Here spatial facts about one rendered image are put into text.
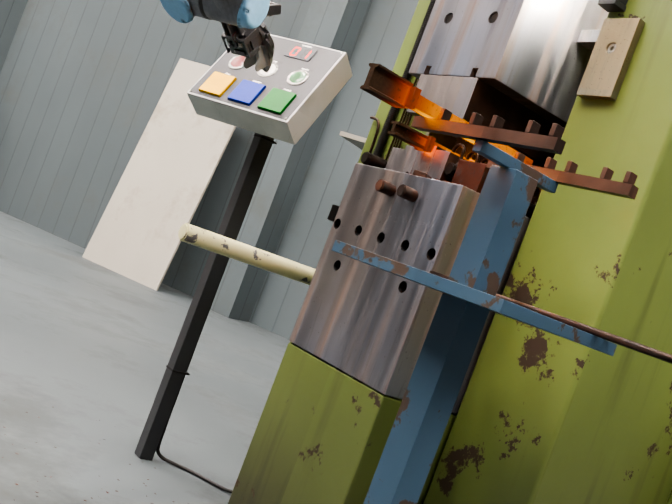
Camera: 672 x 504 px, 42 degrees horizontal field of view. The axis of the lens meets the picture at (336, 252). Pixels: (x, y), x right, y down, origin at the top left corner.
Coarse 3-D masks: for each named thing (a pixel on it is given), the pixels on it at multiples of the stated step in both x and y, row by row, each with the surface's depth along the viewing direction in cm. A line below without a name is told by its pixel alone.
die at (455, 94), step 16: (432, 80) 202; (448, 80) 198; (464, 80) 194; (480, 80) 191; (432, 96) 201; (448, 96) 196; (464, 96) 192; (480, 96) 192; (496, 96) 194; (464, 112) 191; (480, 112) 193; (496, 112) 195; (512, 112) 198; (528, 112) 201; (512, 128) 199; (544, 128) 205; (544, 160) 207
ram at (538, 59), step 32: (448, 0) 207; (480, 0) 198; (512, 0) 189; (544, 0) 190; (576, 0) 195; (448, 32) 203; (480, 32) 194; (512, 32) 187; (544, 32) 192; (576, 32) 197; (416, 64) 209; (448, 64) 200; (480, 64) 191; (512, 64) 188; (544, 64) 194; (576, 64) 199; (512, 96) 195; (544, 96) 196; (576, 96) 201
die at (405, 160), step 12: (396, 156) 205; (408, 156) 201; (420, 156) 198; (432, 156) 195; (444, 156) 191; (456, 156) 192; (396, 168) 203; (408, 168) 200; (420, 168) 197; (432, 168) 193; (444, 168) 190; (528, 216) 208
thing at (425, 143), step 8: (392, 128) 190; (400, 128) 191; (408, 128) 191; (400, 136) 190; (408, 136) 192; (416, 136) 193; (424, 136) 194; (416, 144) 193; (424, 144) 195; (432, 144) 194
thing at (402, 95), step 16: (368, 80) 140; (384, 80) 142; (400, 80) 143; (384, 96) 142; (400, 96) 144; (416, 96) 144; (416, 112) 150; (432, 112) 148; (496, 144) 159; (528, 160) 165
